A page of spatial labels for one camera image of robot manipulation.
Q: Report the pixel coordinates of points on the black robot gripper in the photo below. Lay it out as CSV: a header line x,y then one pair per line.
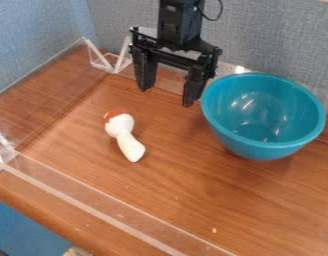
x,y
195,56

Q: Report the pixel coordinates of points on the white toy mushroom brown cap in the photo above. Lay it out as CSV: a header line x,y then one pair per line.
x,y
119,124

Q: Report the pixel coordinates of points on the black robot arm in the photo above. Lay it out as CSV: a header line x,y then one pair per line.
x,y
180,20

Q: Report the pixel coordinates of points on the blue plastic bowl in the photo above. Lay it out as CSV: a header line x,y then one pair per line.
x,y
263,115

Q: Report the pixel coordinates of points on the clear acrylic left barrier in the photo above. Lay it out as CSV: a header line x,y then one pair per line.
x,y
36,100

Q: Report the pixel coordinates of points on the clear acrylic front barrier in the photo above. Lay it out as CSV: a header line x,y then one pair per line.
x,y
131,220

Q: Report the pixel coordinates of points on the clear acrylic corner bracket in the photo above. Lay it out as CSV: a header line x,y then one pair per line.
x,y
112,63

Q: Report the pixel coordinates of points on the clear acrylic left bracket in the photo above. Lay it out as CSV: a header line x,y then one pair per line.
x,y
7,150

